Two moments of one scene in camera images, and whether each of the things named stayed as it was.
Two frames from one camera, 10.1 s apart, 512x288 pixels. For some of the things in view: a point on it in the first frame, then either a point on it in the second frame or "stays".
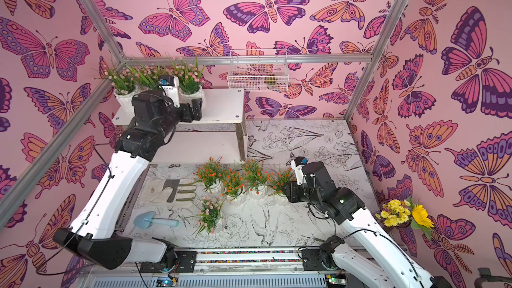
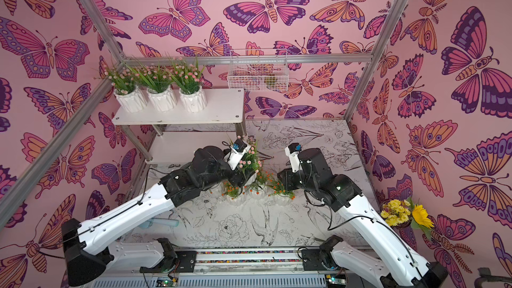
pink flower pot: x=211 y=215 to x=250 y=161
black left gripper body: x=186 y=117 to x=235 y=177
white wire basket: x=258 y=70 stays
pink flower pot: x=124 y=83 stays
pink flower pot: x=189 y=78 stays
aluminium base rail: x=253 y=267 stays
